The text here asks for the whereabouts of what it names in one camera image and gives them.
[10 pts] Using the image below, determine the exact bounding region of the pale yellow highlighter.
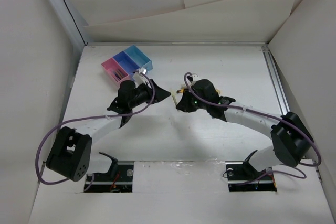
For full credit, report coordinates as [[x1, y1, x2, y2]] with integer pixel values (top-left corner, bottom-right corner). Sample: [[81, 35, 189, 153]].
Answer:
[[171, 90, 177, 105]]

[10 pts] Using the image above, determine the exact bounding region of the aluminium rail right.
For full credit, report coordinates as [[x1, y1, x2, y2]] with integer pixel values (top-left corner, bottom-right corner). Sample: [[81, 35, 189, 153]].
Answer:
[[261, 45, 289, 114]]

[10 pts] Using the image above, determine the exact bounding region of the light blue container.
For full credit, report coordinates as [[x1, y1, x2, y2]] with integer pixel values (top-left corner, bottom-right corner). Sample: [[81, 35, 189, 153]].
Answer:
[[124, 45, 153, 71]]

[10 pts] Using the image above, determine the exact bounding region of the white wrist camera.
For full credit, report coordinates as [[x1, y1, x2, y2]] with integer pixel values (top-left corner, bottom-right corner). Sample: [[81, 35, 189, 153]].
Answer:
[[186, 73, 200, 83], [132, 67, 147, 85]]

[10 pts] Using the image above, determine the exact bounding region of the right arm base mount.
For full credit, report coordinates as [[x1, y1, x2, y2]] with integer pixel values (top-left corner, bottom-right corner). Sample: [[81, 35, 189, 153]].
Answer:
[[222, 151, 277, 193]]

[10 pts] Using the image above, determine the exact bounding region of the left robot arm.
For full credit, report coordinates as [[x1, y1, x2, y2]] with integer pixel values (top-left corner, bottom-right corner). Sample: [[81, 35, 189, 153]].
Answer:
[[46, 79, 171, 182]]

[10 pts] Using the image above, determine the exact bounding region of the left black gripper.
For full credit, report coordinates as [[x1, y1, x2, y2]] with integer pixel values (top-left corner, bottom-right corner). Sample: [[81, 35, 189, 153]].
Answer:
[[129, 79, 170, 109]]

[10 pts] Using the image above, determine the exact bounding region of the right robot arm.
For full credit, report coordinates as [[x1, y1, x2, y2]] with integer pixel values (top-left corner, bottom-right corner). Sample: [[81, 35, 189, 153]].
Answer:
[[176, 72, 315, 179]]

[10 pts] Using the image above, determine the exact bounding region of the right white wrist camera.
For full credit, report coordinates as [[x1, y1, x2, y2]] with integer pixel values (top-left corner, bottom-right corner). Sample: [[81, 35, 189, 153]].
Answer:
[[186, 73, 200, 83]]

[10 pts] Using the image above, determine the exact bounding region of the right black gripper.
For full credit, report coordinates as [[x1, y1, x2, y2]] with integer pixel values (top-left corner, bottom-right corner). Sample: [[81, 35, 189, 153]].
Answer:
[[176, 88, 209, 113]]

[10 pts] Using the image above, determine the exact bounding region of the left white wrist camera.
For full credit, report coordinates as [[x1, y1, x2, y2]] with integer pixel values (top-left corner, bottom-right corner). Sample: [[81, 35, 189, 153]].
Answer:
[[132, 67, 147, 85]]

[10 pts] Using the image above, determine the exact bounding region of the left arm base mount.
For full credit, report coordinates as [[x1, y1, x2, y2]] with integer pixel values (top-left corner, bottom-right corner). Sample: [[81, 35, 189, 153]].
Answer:
[[83, 152, 134, 193]]

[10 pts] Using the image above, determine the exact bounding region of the pink container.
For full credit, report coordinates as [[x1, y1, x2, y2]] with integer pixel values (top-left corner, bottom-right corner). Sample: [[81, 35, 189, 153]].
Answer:
[[101, 58, 131, 88]]

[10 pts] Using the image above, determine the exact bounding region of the purple-blue container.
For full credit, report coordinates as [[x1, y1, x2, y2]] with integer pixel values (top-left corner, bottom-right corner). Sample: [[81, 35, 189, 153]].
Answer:
[[113, 51, 140, 77]]

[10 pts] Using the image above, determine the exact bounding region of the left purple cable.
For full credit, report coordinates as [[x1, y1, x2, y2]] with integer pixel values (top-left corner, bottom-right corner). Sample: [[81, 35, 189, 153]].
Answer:
[[35, 70, 157, 184]]

